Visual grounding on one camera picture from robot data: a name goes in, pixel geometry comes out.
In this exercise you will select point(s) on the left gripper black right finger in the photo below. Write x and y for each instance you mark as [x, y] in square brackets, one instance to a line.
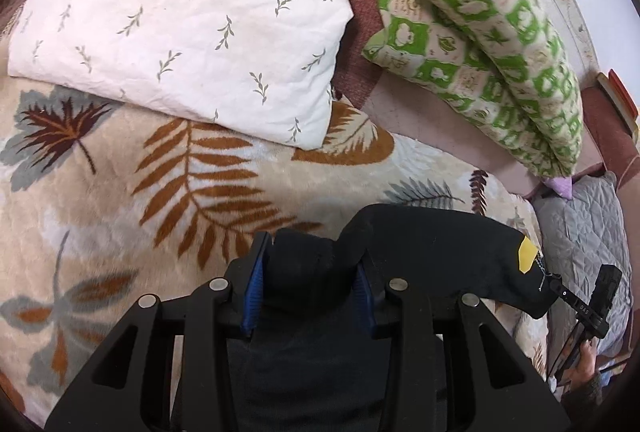
[369, 297]

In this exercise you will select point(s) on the grey quilted blanket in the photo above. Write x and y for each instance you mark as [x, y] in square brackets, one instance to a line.
[582, 234]

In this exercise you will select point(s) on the right hand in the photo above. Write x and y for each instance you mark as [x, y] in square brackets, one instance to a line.
[585, 368]

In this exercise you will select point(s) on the green checkered folded blanket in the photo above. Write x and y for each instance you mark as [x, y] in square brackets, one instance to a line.
[501, 64]

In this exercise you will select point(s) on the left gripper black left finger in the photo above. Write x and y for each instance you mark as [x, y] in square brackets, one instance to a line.
[246, 278]

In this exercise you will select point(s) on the purple cloth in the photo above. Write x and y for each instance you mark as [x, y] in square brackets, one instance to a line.
[563, 187]

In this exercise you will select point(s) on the white leaf print quilt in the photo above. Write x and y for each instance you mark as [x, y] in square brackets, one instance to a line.
[259, 67]

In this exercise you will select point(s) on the red book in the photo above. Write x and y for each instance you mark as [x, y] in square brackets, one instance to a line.
[622, 101]

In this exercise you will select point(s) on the leaf pattern fleece blanket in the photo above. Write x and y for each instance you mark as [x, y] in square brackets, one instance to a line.
[102, 202]

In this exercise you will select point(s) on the black pants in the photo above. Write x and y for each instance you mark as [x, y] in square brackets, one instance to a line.
[446, 363]

